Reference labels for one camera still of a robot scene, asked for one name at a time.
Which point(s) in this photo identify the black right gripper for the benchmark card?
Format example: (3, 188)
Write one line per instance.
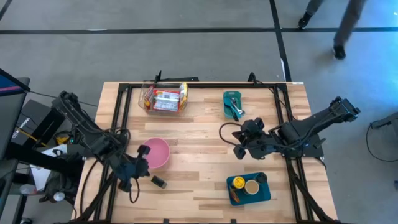
(258, 141)

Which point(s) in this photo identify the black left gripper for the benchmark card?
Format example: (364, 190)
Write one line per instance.
(130, 169)

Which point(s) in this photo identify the dark small box white print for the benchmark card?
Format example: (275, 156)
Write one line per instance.
(159, 182)

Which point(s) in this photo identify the black spoon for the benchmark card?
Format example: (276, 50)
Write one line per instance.
(235, 114)

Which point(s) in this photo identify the tan-lid furikake seasoning jar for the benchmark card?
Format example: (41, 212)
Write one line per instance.
(251, 186)

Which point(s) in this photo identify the teal plastic bin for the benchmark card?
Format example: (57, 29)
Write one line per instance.
(258, 197)

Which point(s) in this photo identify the red ramen noodle pack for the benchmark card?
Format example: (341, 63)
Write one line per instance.
(149, 98)

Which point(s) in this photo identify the yellow ramen noodle pack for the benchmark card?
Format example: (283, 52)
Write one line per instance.
(184, 92)

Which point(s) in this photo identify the red white ramen pack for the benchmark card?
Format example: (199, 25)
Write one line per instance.
(166, 101)

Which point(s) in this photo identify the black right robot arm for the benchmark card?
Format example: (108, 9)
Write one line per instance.
(311, 124)

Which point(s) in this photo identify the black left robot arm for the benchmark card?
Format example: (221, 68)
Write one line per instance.
(84, 127)

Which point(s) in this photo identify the pink plastic bowl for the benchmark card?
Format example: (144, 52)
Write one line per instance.
(158, 154)

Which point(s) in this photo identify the teal cutting board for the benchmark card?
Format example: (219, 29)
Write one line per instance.
(226, 115)

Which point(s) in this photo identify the clear plastic container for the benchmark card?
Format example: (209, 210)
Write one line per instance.
(161, 113)

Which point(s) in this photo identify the white round cup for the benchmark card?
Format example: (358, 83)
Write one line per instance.
(59, 196)

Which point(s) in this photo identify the white paper sheet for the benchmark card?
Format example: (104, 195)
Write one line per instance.
(40, 177)

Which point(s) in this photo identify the black case white logo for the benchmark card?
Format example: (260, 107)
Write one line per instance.
(31, 112)

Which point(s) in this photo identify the computer monitor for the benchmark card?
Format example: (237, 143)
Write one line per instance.
(9, 118)

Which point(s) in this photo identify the person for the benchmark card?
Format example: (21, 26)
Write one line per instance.
(348, 25)

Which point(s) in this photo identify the short black table bracket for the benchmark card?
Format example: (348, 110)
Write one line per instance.
(252, 77)

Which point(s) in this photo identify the black metal table frame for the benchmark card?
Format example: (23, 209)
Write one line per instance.
(199, 85)

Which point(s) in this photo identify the long black table bracket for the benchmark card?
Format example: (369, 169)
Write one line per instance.
(177, 79)

